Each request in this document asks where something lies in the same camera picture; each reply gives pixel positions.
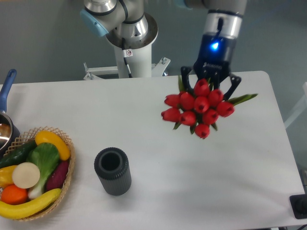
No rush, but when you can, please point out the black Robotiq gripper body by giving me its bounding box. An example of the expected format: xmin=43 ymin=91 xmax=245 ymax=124
xmin=193 ymin=34 xmax=236 ymax=89

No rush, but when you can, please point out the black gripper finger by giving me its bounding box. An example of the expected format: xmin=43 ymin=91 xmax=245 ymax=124
xmin=224 ymin=74 xmax=241 ymax=101
xmin=180 ymin=66 xmax=193 ymax=93

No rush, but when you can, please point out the red tulip bouquet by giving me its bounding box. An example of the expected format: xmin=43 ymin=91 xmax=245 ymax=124
xmin=161 ymin=76 xmax=257 ymax=139

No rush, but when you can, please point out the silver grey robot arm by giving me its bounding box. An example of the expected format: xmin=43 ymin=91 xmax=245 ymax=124
xmin=80 ymin=0 xmax=247 ymax=99

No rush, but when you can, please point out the dark grey ribbed vase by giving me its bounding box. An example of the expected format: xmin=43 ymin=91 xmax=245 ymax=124
xmin=94 ymin=147 xmax=131 ymax=196

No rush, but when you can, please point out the black device at edge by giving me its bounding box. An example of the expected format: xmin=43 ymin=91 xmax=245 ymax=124
xmin=289 ymin=194 xmax=307 ymax=219

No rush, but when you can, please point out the green bok choy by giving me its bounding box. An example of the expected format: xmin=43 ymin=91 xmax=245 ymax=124
xmin=26 ymin=143 xmax=59 ymax=200

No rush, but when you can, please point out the woven wicker basket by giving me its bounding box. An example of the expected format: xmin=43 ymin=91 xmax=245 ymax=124
xmin=0 ymin=127 xmax=75 ymax=221

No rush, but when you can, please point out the purple sweet potato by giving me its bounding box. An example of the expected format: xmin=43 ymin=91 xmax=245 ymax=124
xmin=46 ymin=161 xmax=69 ymax=191

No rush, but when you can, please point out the dark green cucumber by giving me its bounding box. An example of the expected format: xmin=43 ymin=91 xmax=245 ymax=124
xmin=0 ymin=140 xmax=37 ymax=168

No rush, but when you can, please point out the beige round radish slice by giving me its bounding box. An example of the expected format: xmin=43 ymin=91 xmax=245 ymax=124
xmin=12 ymin=162 xmax=40 ymax=189

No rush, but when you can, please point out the yellow bell pepper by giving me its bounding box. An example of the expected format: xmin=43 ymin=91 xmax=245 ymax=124
xmin=0 ymin=165 xmax=17 ymax=188

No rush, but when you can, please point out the orange fruit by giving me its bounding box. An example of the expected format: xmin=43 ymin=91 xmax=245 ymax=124
xmin=0 ymin=184 xmax=28 ymax=205

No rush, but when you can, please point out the yellow banana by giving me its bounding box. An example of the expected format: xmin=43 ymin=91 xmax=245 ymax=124
xmin=0 ymin=188 xmax=61 ymax=219

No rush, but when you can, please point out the metal base bracket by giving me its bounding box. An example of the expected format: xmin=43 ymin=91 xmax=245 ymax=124
xmin=83 ymin=57 xmax=171 ymax=81

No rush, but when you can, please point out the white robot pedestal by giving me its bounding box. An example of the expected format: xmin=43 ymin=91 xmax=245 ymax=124
xmin=113 ymin=45 xmax=152 ymax=79

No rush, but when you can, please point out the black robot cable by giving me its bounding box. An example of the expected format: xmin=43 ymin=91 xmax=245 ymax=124
xmin=121 ymin=37 xmax=133 ymax=79

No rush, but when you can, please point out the blue handled saucepan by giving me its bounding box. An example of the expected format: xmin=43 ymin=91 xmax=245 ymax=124
xmin=0 ymin=69 xmax=20 ymax=159

